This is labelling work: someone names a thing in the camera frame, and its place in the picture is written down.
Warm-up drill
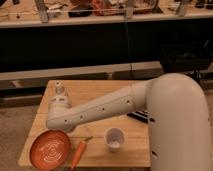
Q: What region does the orange ceramic bowl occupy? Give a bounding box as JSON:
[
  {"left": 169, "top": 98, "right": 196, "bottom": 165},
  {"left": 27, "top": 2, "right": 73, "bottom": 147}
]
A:
[{"left": 29, "top": 130, "right": 71, "bottom": 171}]

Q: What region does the metal shelf rack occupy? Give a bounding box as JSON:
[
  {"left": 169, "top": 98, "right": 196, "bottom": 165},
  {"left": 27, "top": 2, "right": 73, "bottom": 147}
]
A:
[{"left": 0, "top": 0, "right": 213, "bottom": 28}]

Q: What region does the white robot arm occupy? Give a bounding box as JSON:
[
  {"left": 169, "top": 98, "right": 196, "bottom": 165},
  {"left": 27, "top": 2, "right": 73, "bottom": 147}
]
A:
[{"left": 46, "top": 73, "right": 213, "bottom": 171}]

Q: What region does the small clear bottle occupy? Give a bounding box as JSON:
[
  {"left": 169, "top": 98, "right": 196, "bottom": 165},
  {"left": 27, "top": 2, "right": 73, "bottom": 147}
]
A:
[{"left": 55, "top": 82, "right": 68, "bottom": 96}]

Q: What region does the black striped box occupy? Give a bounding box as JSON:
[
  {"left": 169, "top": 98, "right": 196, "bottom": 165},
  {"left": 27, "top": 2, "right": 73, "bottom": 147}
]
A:
[{"left": 127, "top": 111, "right": 149, "bottom": 123}]

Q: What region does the white paper cup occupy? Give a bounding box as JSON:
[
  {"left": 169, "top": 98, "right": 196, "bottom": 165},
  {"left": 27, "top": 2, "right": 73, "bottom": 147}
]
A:
[{"left": 104, "top": 127, "right": 125, "bottom": 152}]

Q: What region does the orange carrot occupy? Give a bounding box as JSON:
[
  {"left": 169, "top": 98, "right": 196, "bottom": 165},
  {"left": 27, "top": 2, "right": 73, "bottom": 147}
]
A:
[{"left": 70, "top": 137, "right": 92, "bottom": 170}]

